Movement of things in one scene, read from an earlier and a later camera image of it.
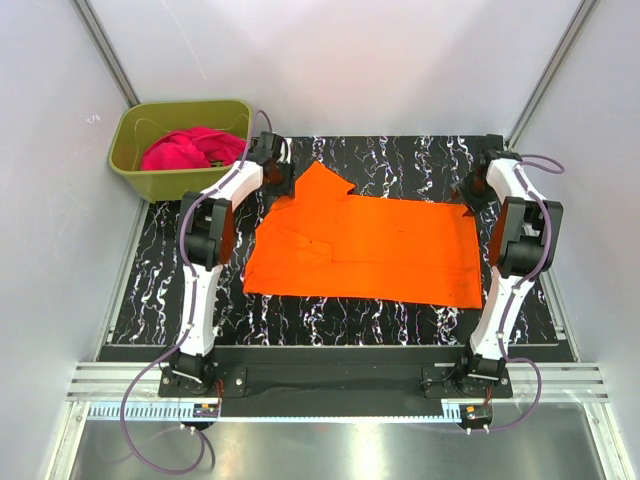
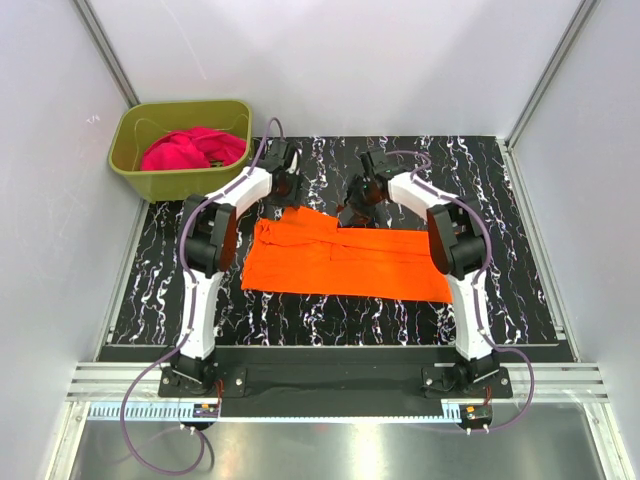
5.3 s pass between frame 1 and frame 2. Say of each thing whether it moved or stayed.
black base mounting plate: stayed
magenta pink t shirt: stayed
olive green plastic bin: stayed
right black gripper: moved
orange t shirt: moved
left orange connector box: stayed
